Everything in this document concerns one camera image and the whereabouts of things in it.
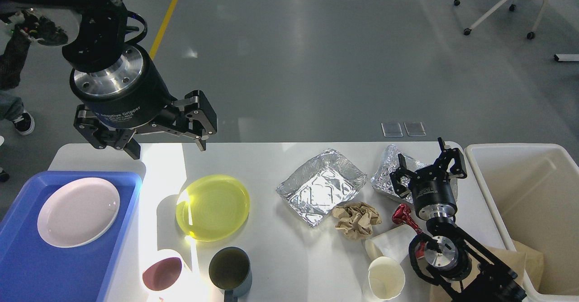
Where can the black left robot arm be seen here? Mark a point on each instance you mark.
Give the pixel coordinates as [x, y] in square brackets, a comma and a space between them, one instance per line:
[105, 26]

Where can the crumpled brown paper ball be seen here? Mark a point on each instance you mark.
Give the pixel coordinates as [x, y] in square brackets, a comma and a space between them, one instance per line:
[356, 221]

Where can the square aluminium foil tray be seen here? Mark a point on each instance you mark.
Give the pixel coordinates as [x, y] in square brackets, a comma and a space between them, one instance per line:
[320, 184]

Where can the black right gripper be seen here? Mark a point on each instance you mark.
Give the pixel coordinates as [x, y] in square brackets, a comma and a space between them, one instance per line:
[431, 186]

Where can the red crumpled wrapper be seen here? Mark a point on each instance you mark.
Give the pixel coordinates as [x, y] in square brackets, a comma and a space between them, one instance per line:
[402, 215]

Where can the white plastic waste bin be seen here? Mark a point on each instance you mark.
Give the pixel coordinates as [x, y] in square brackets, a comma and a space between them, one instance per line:
[532, 191]

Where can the person leg with sneaker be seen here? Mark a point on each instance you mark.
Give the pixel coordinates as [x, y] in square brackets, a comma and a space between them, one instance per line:
[12, 109]

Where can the floor socket cover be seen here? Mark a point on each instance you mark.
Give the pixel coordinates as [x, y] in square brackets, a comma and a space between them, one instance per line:
[415, 129]
[392, 129]

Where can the pink mug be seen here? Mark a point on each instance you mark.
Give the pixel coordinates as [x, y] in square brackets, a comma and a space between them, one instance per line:
[168, 277]

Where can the grey-blue mug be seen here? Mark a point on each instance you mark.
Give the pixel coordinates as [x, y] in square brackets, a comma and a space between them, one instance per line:
[230, 270]

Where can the upright white paper cup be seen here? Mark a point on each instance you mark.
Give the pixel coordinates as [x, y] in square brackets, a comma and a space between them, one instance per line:
[385, 280]

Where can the right floor socket cover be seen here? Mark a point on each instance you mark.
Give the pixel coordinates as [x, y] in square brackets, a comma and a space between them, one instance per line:
[415, 129]

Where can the lying white paper cup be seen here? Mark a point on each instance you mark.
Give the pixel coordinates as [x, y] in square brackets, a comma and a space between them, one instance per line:
[392, 244]

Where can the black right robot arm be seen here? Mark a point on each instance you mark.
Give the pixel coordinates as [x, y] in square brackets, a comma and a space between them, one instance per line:
[445, 255]

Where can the crumpled aluminium foil tray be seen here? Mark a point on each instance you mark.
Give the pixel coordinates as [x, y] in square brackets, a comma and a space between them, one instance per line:
[390, 160]

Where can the yellow translucent plate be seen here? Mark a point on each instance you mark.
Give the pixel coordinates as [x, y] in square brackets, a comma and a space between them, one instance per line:
[212, 208]

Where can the pink round plate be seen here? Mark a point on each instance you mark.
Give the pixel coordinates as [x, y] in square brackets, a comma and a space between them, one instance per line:
[78, 213]

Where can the blue plastic tray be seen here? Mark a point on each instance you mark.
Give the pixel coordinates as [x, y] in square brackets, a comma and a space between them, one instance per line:
[31, 270]

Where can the white bar on floor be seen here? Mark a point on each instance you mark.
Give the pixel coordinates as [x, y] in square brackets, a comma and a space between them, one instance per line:
[566, 57]

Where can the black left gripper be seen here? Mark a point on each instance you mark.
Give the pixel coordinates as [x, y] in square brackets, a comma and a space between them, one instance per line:
[131, 93]

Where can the left floor socket cover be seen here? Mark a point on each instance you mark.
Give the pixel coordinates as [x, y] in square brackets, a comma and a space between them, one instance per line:
[392, 129]

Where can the brown paper bag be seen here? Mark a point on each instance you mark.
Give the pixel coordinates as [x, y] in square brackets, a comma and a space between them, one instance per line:
[523, 260]

